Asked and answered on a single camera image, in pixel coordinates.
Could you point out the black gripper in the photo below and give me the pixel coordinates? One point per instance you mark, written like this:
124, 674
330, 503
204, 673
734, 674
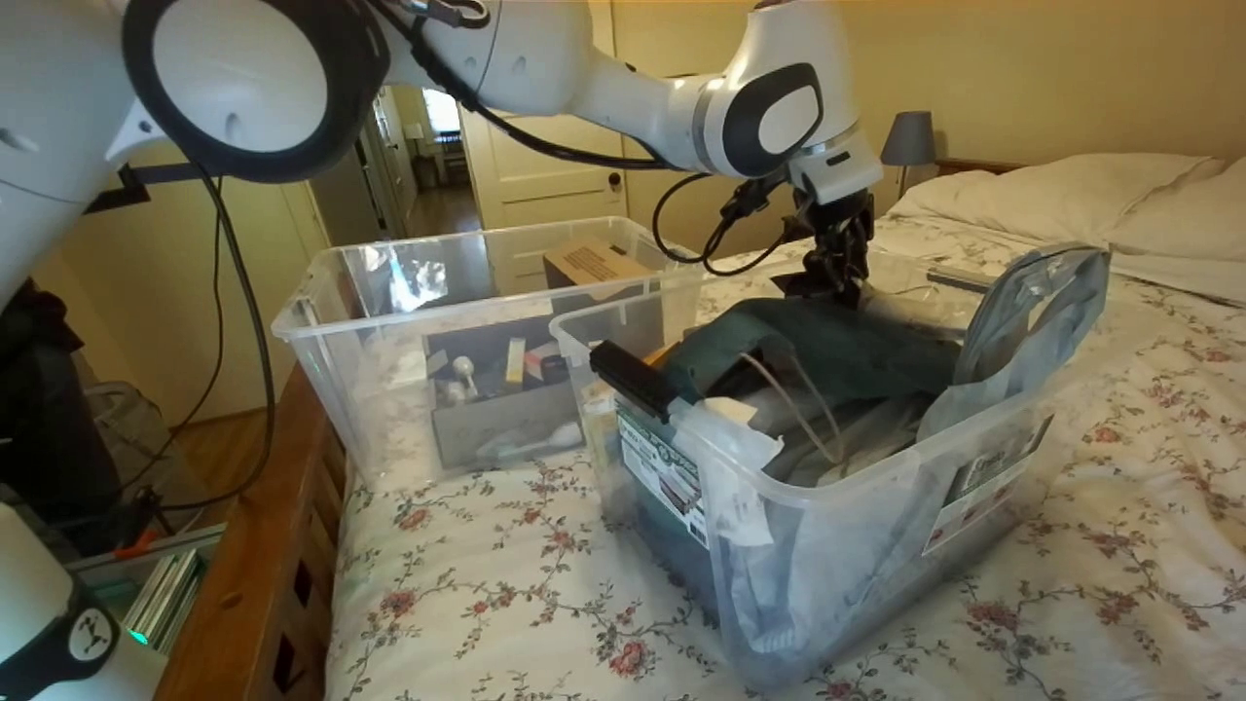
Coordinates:
840, 258

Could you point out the dark flat pack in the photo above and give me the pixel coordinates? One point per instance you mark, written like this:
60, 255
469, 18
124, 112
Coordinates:
848, 356

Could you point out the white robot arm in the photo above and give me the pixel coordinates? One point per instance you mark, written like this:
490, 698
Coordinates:
270, 92

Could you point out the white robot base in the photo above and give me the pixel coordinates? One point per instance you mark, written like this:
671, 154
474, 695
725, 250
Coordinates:
55, 642

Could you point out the clear plastic bin right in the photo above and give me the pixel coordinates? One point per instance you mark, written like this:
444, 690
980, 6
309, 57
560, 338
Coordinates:
793, 529

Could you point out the clear plastic bin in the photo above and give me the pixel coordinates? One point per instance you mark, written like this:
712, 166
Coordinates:
793, 529
365, 319

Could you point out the clear plastic bin left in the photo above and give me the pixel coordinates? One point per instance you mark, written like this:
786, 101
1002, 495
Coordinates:
365, 319

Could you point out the grey bedside lamp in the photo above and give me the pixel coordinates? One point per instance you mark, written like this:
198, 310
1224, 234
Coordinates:
910, 147

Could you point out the grey zip pouch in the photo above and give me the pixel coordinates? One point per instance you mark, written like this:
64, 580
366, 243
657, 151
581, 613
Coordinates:
1021, 332

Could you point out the black rectangular bar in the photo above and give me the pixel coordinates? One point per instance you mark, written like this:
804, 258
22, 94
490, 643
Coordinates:
631, 378

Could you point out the white pillow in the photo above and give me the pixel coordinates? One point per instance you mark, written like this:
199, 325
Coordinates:
1169, 220

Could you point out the floral bed sheet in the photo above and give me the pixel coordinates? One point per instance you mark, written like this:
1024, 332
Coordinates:
1118, 576

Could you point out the wooden bed frame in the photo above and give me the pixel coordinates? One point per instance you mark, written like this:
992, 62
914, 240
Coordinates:
263, 617

